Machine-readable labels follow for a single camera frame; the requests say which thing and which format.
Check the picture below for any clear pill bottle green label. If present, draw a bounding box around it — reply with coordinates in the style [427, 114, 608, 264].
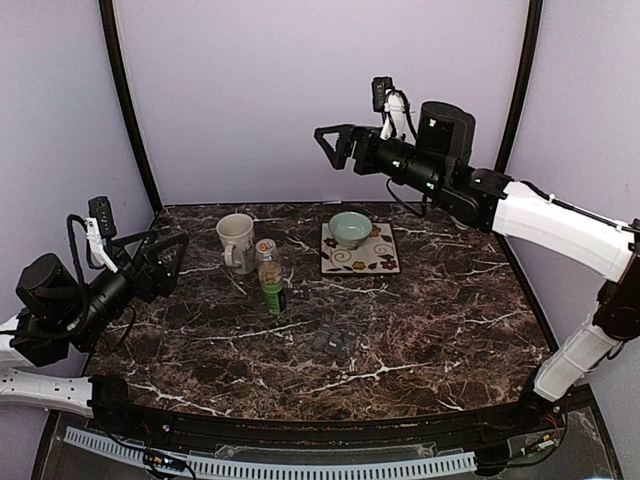
[256, 238, 286, 315]

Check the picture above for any light green ceramic bowl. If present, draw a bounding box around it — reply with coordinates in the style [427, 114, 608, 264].
[328, 211, 373, 248]

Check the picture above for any black left frame post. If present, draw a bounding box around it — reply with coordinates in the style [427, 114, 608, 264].
[98, 0, 163, 215]

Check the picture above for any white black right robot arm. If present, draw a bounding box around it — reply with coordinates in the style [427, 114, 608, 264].
[314, 101, 639, 434]

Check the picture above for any black frame post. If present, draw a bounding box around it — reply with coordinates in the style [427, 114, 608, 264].
[494, 0, 544, 173]
[98, 0, 163, 215]

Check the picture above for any white slotted cable duct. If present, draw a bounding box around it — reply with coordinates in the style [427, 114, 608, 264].
[63, 426, 477, 479]

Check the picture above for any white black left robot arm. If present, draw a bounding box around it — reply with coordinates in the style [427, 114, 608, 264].
[1, 231, 189, 436]

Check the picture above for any white floral ceramic mug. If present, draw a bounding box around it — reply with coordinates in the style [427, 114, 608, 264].
[216, 213, 256, 275]

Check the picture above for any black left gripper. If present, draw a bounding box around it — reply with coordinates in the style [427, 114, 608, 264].
[62, 227, 190, 349]

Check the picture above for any square floral ceramic plate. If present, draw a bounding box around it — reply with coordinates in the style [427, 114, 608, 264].
[320, 222, 401, 276]

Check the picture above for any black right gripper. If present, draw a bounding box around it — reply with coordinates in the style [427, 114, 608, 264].
[316, 124, 449, 200]

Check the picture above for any black right frame post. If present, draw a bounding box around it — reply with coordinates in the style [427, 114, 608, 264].
[494, 0, 544, 173]

